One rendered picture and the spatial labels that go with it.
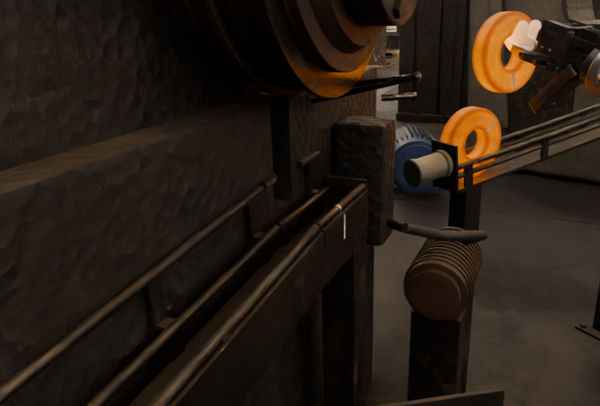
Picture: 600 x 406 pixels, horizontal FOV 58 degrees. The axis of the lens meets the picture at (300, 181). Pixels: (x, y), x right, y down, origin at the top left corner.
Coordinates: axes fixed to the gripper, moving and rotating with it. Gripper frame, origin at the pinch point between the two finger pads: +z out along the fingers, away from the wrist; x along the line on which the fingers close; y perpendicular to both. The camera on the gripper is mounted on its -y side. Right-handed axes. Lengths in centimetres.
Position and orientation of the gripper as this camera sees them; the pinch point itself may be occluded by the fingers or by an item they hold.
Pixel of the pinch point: (507, 42)
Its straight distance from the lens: 117.6
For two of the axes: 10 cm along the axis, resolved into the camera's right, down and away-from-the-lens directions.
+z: -4.8, -5.0, 7.2
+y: 1.1, -8.5, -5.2
